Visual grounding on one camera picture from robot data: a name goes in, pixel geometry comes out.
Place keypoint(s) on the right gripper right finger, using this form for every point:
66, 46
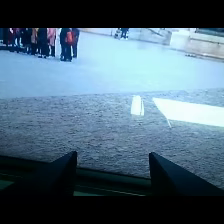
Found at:
173, 180

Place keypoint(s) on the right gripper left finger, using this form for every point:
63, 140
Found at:
60, 176

